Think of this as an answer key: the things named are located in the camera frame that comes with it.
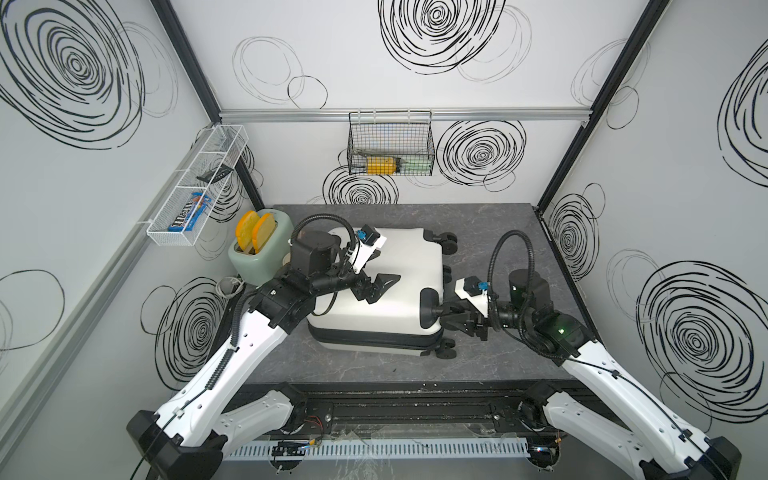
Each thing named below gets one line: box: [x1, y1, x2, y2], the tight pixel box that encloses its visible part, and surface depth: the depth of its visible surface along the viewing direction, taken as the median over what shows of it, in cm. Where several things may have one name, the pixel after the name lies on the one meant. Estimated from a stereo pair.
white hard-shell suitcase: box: [306, 228, 458, 360], surface depth 73 cm
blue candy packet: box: [168, 192, 212, 232], surface depth 72 cm
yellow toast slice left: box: [236, 210, 261, 251], surface depth 88 cm
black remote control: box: [196, 163, 234, 184], surface depth 82 cm
